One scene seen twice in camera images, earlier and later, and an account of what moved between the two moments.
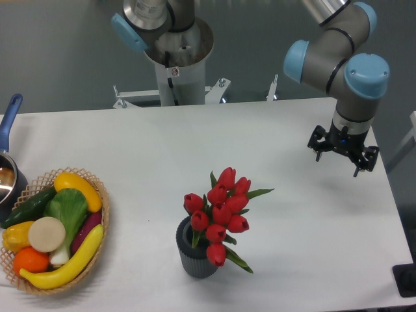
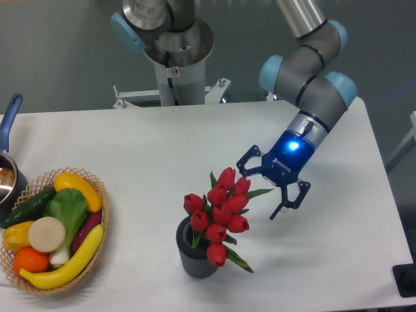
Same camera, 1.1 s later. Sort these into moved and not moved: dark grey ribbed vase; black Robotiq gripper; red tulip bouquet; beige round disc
Moved: black Robotiq gripper
Not moved: red tulip bouquet; dark grey ribbed vase; beige round disc
